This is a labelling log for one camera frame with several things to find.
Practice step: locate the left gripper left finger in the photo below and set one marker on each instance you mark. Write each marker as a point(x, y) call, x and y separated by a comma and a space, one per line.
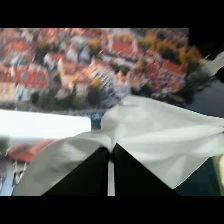
point(86, 176)

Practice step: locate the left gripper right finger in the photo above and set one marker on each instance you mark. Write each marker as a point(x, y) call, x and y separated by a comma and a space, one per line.
point(136, 176)

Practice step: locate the white garment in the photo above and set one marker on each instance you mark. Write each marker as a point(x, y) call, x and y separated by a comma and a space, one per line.
point(160, 133)

